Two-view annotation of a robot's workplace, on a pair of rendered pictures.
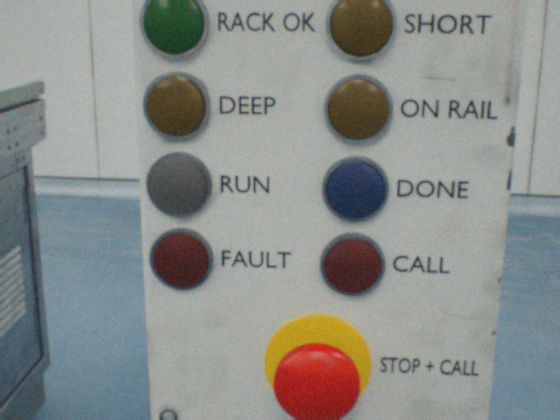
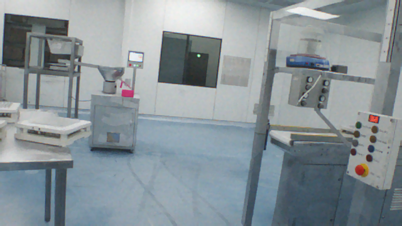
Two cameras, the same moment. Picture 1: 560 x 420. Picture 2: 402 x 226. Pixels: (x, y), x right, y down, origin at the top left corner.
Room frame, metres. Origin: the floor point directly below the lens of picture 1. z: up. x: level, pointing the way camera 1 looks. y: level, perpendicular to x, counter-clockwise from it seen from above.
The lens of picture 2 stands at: (-0.64, -0.79, 1.19)
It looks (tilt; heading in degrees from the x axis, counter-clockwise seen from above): 7 degrees down; 71
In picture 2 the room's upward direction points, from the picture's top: 6 degrees clockwise
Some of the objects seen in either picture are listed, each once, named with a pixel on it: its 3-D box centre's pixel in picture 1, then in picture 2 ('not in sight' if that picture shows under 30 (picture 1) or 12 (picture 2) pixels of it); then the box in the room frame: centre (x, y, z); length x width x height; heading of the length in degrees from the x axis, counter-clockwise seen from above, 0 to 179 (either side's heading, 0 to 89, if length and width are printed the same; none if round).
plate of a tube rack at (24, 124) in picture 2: not in sight; (55, 123); (-0.81, 0.65, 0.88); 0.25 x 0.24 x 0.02; 65
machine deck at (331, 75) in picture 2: not in sight; (324, 75); (0.81, 0.82, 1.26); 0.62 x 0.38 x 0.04; 176
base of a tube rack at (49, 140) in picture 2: not in sight; (54, 134); (-0.81, 0.65, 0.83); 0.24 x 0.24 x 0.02; 65
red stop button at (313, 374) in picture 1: (317, 370); (362, 170); (0.32, -0.02, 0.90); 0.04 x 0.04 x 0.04; 86
